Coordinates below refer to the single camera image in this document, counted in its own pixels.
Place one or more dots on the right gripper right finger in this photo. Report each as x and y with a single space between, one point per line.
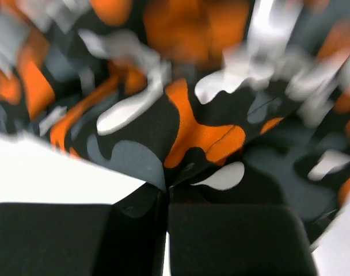
237 239

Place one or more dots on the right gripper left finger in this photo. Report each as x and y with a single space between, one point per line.
69 239

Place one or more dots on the orange camouflage shorts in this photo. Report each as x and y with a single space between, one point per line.
244 100

